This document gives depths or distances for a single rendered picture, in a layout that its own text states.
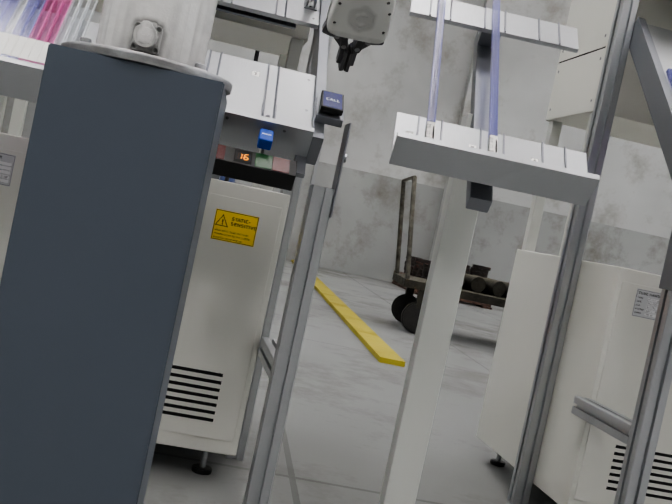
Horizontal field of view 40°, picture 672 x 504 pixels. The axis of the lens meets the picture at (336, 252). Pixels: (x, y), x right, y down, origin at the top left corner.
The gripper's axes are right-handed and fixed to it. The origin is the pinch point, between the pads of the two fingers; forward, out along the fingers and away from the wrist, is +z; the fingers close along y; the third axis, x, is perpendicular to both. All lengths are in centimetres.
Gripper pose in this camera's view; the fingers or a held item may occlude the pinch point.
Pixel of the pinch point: (345, 57)
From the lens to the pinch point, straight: 159.7
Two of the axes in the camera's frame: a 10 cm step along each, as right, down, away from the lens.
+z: -2.6, 6.8, 6.9
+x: -0.4, -7.2, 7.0
